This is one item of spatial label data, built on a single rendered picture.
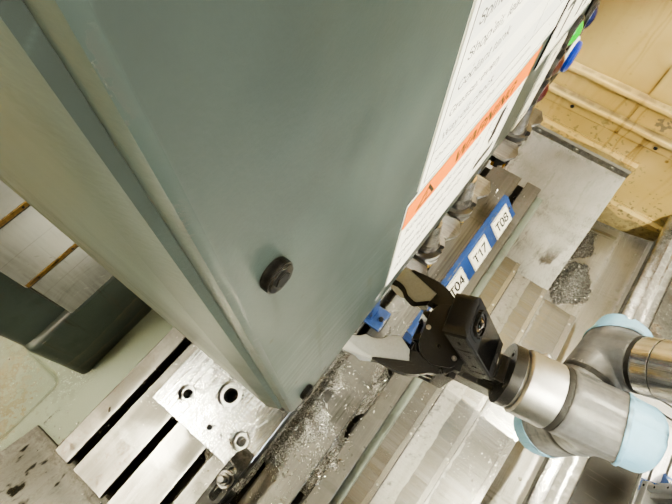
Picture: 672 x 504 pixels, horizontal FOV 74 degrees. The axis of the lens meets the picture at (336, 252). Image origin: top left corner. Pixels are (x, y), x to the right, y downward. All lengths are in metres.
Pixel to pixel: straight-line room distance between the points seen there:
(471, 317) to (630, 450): 0.22
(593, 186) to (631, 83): 0.31
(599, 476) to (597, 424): 1.37
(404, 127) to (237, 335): 0.09
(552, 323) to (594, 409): 0.87
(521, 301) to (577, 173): 0.42
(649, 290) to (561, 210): 0.31
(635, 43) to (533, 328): 0.74
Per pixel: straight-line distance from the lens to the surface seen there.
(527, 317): 1.35
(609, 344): 0.70
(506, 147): 0.96
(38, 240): 1.01
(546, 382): 0.53
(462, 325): 0.44
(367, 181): 0.15
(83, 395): 1.46
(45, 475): 1.43
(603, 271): 1.60
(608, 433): 0.56
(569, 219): 1.49
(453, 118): 0.21
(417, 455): 1.18
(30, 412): 1.52
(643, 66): 1.36
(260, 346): 0.16
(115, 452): 1.09
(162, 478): 1.05
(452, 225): 0.82
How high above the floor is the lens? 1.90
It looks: 63 degrees down
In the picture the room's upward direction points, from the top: 2 degrees clockwise
